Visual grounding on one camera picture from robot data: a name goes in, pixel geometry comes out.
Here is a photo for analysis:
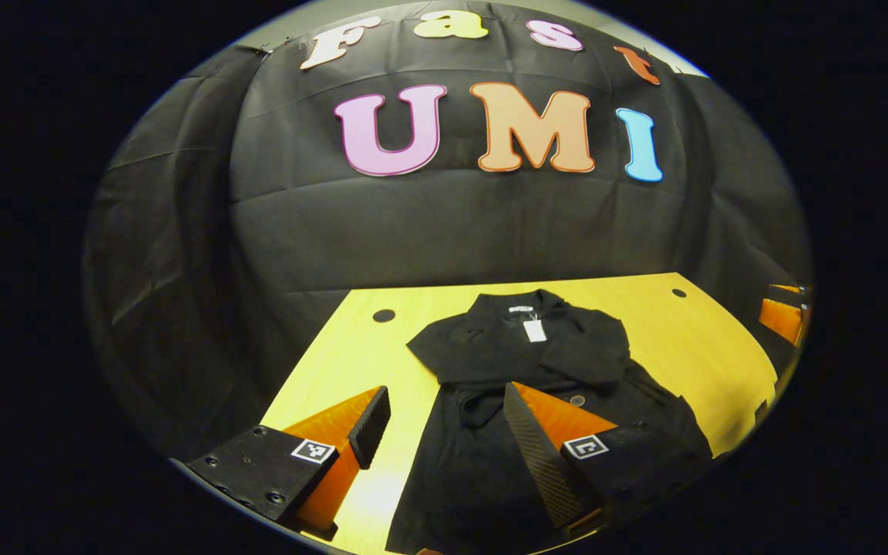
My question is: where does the black button-up jacket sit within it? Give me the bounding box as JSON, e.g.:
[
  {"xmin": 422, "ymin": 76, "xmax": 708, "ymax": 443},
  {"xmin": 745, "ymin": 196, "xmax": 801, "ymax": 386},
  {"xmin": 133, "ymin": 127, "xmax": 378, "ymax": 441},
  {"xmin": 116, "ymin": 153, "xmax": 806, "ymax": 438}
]
[{"xmin": 385, "ymin": 289, "xmax": 715, "ymax": 555}]

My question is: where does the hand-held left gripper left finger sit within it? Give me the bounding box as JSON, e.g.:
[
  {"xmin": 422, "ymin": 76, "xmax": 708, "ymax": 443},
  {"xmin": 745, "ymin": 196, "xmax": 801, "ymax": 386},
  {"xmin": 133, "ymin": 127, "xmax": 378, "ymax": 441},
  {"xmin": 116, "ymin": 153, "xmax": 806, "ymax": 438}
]
[{"xmin": 186, "ymin": 385, "xmax": 392, "ymax": 540}]

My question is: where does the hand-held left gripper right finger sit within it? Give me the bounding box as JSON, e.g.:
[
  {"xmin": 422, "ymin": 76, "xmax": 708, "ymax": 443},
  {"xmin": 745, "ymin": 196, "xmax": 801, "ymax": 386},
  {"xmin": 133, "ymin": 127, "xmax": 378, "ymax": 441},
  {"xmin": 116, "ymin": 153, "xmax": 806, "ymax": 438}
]
[{"xmin": 503, "ymin": 382, "xmax": 715, "ymax": 533}]

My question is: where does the black backdrop cloth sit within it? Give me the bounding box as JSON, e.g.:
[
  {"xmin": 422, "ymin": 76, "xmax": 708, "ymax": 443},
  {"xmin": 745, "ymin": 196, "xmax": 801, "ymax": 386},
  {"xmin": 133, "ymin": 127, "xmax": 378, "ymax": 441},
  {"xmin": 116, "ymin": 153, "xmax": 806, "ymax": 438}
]
[{"xmin": 82, "ymin": 0, "xmax": 813, "ymax": 456}]

